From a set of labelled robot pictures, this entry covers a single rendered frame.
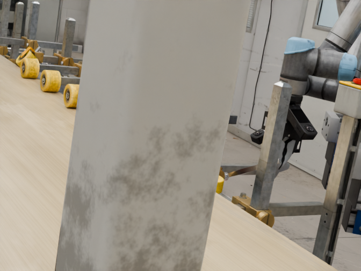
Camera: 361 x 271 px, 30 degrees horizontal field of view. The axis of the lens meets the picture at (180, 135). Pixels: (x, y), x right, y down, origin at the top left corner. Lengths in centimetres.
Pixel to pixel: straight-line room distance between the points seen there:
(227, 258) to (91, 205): 99
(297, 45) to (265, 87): 452
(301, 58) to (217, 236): 66
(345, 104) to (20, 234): 74
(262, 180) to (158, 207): 150
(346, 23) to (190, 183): 172
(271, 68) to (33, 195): 499
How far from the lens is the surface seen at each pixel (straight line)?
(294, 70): 183
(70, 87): 229
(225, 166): 205
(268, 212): 178
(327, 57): 185
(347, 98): 152
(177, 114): 26
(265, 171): 175
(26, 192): 144
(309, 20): 593
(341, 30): 197
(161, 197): 26
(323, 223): 159
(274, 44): 629
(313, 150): 572
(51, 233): 124
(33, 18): 349
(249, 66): 659
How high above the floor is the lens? 137
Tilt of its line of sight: 13 degrees down
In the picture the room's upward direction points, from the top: 10 degrees clockwise
